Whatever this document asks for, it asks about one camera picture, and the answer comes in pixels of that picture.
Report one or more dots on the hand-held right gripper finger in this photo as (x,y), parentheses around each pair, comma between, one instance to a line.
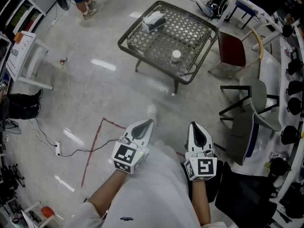
(190,139)
(209,140)

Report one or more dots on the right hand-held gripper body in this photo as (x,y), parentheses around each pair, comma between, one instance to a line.
(202,166)

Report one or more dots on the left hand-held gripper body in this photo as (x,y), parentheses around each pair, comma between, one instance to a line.
(133,155)

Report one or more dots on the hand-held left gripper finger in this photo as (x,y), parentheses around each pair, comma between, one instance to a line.
(129,130)
(149,133)

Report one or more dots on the white-capped small bottle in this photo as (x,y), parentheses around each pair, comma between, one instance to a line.
(176,54)

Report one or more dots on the person's right forearm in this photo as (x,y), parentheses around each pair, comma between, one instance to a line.
(200,203)

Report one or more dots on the person's left forearm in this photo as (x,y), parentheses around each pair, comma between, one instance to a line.
(107,193)

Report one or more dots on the dark green tissue box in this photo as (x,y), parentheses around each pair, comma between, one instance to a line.
(156,22)

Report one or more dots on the white shelving unit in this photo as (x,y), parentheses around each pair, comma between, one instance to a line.
(28,0)

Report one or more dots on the grey cloth checkered trim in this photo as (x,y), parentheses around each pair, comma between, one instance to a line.
(240,136)

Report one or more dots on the person's white garment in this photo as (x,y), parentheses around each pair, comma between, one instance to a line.
(152,193)

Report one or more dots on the red floor tape line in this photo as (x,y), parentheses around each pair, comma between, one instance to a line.
(87,170)

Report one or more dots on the black office chair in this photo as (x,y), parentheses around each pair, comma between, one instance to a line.
(244,198)

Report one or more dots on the grey armchair black legs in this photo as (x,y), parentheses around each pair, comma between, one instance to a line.
(254,89)

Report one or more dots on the white power strip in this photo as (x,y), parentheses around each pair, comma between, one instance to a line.
(58,148)

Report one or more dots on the dark red wooden chair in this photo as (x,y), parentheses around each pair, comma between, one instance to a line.
(231,49)

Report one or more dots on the long white workbench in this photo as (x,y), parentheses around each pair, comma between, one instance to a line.
(270,68)

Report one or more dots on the small red floor object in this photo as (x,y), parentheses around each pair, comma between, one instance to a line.
(62,62)

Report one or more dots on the orange round object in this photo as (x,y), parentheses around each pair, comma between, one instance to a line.
(47,211)

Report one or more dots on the metal lattice glass table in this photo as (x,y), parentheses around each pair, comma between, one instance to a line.
(185,27)

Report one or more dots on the row of black headsets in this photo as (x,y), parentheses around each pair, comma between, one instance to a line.
(295,65)

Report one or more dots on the grey round base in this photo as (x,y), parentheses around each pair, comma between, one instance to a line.
(12,128)

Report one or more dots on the black folded stands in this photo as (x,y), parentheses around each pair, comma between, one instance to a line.
(9,182)

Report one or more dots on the white side table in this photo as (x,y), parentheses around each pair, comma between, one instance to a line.
(20,53)

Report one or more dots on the black backpack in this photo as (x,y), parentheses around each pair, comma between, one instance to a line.
(217,6)

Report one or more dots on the blue stool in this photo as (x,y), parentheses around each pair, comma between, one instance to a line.
(244,7)

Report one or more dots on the orange block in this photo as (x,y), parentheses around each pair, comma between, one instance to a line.
(18,37)

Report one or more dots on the white frame stand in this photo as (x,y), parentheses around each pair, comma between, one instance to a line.
(32,206)

